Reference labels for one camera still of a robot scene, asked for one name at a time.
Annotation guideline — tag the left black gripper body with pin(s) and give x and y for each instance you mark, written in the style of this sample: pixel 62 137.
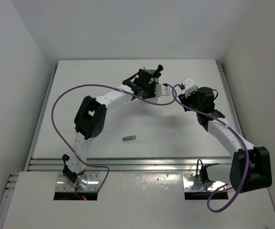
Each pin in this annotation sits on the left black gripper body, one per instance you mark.
pixel 148 89

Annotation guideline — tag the black angled makeup brush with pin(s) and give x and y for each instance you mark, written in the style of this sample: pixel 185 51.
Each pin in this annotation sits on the black angled makeup brush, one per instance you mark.
pixel 157 73

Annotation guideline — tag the green lip balm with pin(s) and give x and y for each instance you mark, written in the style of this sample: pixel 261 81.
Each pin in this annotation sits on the green lip balm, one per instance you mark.
pixel 129 138

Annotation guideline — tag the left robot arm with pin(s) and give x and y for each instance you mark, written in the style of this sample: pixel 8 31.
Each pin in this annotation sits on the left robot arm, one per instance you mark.
pixel 90 118

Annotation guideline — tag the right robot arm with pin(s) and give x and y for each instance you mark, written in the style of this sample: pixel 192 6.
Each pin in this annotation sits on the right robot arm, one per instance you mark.
pixel 250 168

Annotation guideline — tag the white three-compartment organizer box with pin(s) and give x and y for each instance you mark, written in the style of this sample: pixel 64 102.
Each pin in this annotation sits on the white three-compartment organizer box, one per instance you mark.
pixel 155 97

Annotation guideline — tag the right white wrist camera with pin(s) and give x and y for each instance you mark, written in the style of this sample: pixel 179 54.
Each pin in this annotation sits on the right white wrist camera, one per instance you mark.
pixel 189 86

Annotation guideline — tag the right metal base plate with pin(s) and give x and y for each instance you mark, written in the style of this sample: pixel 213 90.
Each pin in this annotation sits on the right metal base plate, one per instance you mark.
pixel 192 185

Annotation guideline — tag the metal base plate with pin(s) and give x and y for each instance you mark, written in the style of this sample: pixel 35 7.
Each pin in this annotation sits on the metal base plate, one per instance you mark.
pixel 87 182
pixel 192 185

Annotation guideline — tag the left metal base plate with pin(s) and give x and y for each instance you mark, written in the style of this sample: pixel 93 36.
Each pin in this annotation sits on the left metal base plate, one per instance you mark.
pixel 87 182

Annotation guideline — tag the aluminium front rail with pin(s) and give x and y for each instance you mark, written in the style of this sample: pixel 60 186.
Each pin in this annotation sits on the aluminium front rail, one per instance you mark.
pixel 120 164

